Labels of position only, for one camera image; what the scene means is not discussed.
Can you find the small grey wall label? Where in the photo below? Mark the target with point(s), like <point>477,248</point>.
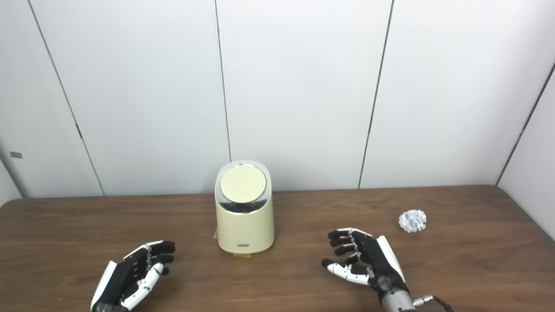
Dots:
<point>16,154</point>

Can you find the cream round bin lid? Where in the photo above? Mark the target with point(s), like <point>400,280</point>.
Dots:
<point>243,183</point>

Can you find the white paper ball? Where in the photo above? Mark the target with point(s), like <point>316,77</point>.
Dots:
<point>412,221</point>

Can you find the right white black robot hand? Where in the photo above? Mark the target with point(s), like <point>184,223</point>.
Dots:
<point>377,260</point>

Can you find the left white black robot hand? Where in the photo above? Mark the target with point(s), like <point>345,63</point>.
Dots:
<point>125,277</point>

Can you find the cream-colored round bin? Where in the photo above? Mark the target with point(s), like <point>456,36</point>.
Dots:
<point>245,225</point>

